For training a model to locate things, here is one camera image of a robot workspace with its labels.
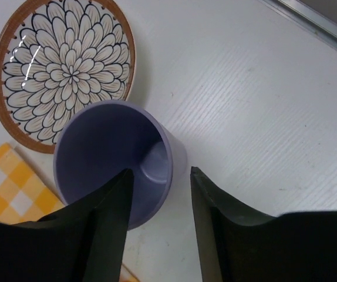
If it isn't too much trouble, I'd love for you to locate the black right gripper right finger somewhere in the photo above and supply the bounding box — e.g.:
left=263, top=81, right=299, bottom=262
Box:
left=190, top=167, right=337, bottom=281

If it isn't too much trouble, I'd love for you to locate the patterned ceramic plate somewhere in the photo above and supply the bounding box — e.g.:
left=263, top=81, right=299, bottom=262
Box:
left=0, top=1, right=136, bottom=153

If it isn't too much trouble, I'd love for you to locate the lavender paper cup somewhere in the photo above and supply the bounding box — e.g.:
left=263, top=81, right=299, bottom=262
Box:
left=53, top=100, right=187, bottom=229

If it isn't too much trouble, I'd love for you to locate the right aluminium table rail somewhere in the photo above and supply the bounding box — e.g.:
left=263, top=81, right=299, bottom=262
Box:
left=264, top=1, right=337, bottom=50

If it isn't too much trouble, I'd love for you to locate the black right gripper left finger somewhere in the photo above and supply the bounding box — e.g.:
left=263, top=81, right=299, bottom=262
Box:
left=0, top=169, right=134, bottom=281

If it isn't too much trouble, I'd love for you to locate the yellow white checkered cloth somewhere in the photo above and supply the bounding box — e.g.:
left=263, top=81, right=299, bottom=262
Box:
left=0, top=143, right=65, bottom=224

